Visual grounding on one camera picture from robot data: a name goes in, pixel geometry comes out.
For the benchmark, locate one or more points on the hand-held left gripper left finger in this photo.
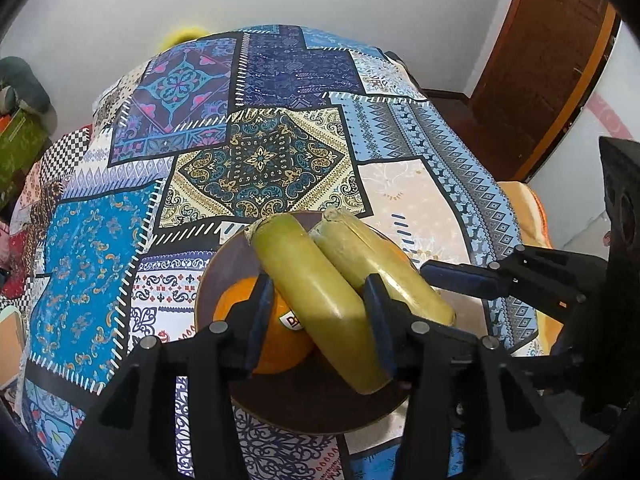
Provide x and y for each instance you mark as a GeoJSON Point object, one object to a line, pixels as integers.
{"type": "Point", "coordinates": [260, 320]}

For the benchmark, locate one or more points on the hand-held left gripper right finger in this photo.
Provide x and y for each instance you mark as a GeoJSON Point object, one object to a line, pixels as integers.
{"type": "Point", "coordinates": [380, 320]}

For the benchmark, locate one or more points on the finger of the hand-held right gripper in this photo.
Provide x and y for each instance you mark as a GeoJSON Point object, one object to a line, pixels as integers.
{"type": "Point", "coordinates": [555, 372]}
{"type": "Point", "coordinates": [460, 280]}

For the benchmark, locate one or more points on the large orange with sticker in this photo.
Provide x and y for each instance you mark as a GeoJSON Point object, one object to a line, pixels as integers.
{"type": "Point", "coordinates": [285, 347]}

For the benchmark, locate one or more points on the sugarcane piece with ragged end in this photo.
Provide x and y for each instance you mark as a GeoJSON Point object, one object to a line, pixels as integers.
{"type": "Point", "coordinates": [370, 260]}

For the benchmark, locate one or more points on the smooth green sugarcane piece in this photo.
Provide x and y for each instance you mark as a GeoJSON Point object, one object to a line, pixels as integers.
{"type": "Point", "coordinates": [320, 305]}

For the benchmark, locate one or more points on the dark brown round plate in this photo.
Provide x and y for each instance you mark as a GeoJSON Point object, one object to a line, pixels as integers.
{"type": "Point", "coordinates": [300, 402]}

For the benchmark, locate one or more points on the orange fleece blanket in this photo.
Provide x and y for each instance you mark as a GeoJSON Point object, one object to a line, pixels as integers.
{"type": "Point", "coordinates": [532, 220]}

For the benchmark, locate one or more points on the white sliding wardrobe door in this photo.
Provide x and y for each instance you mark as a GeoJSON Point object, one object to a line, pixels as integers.
{"type": "Point", "coordinates": [580, 160]}

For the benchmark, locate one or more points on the blue patchwork blanket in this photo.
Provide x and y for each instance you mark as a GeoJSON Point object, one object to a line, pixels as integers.
{"type": "Point", "coordinates": [250, 160]}

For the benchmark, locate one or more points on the brown wooden door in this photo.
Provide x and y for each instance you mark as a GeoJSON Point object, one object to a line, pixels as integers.
{"type": "Point", "coordinates": [545, 60]}

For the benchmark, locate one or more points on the black white checkered cloth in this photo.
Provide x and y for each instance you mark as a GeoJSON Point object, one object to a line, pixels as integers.
{"type": "Point", "coordinates": [67, 152]}

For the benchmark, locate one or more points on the green cardboard box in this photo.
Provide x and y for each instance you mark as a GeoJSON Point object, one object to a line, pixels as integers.
{"type": "Point", "coordinates": [20, 155]}

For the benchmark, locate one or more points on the yellow round object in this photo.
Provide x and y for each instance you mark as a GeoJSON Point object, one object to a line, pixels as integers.
{"type": "Point", "coordinates": [180, 37]}

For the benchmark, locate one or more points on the grey plush pillow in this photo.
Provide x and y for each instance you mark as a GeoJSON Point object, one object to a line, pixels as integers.
{"type": "Point", "coordinates": [22, 82]}

